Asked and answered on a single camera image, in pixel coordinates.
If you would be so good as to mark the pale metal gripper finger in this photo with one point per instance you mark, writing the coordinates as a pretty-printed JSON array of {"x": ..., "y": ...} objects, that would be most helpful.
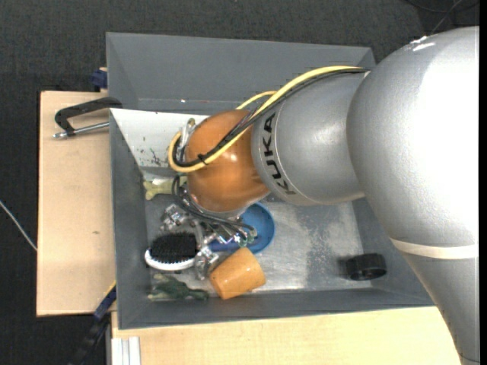
[
  {"x": 206, "y": 259},
  {"x": 174, "y": 216}
]

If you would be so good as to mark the black and white brush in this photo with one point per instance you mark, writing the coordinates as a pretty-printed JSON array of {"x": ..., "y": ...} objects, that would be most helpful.
[{"x": 173, "y": 247}]

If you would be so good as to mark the pale yellow toy bone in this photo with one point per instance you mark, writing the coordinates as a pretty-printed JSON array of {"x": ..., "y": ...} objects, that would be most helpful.
[{"x": 156, "y": 189}]

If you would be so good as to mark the orange cup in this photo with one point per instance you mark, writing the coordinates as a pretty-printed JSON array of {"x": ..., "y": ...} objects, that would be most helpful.
[{"x": 237, "y": 274}]

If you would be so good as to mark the dark green toy animal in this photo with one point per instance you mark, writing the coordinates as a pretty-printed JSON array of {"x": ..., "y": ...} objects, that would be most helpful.
[{"x": 173, "y": 290}]

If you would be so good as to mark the blue round dish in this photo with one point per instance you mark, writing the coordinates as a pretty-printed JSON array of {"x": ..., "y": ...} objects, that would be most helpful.
[{"x": 262, "y": 223}]

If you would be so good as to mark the pale brown cardboard board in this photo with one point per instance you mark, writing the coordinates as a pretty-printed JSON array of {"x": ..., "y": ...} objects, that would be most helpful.
[{"x": 72, "y": 204}]

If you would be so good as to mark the grey metal bin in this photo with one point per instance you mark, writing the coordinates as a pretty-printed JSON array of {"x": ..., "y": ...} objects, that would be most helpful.
[{"x": 323, "y": 242}]

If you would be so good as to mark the black ribbed round cap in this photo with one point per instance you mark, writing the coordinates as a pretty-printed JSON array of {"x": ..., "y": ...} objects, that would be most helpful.
[{"x": 365, "y": 266}]

